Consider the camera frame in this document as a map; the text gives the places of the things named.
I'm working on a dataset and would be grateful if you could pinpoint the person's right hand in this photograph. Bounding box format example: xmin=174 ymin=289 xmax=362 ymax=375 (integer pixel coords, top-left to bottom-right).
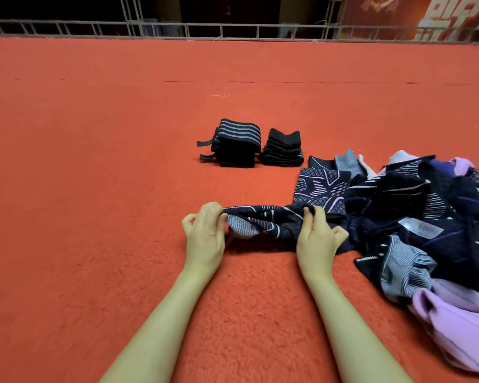
xmin=295 ymin=205 xmax=350 ymax=284

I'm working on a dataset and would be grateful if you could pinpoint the person's left hand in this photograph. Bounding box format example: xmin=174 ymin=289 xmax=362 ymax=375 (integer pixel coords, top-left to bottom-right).
xmin=181 ymin=202 xmax=228 ymax=278

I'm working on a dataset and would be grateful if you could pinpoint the single navy white-patterned sock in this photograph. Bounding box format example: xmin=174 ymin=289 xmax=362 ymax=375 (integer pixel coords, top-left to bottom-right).
xmin=222 ymin=203 xmax=308 ymax=242

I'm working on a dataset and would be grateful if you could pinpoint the person's left forearm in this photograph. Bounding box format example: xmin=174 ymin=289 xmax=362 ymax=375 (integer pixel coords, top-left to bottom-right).
xmin=100 ymin=267 xmax=217 ymax=383

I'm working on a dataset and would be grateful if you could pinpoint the person's right forearm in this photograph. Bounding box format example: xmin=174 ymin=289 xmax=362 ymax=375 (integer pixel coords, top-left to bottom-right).
xmin=307 ymin=271 xmax=416 ymax=383

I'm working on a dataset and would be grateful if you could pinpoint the heap of dark patterned socks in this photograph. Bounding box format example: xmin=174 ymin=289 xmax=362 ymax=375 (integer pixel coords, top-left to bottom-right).
xmin=291 ymin=149 xmax=479 ymax=372

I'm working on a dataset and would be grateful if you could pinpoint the grey metal truss tower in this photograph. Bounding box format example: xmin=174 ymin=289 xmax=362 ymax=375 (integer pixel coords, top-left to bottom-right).
xmin=120 ymin=0 xmax=145 ymax=37
xmin=323 ymin=0 xmax=348 ymax=38

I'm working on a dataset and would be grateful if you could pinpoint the dark brown door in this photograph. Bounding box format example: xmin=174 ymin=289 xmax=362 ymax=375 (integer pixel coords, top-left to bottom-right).
xmin=179 ymin=0 xmax=280 ymax=29

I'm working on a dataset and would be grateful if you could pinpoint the red banner with white print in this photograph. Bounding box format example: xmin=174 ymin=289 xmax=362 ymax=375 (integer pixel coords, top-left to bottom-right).
xmin=339 ymin=0 xmax=479 ymax=40

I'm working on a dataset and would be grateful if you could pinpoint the grey metal railing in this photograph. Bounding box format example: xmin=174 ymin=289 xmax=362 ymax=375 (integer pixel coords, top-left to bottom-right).
xmin=0 ymin=20 xmax=479 ymax=43

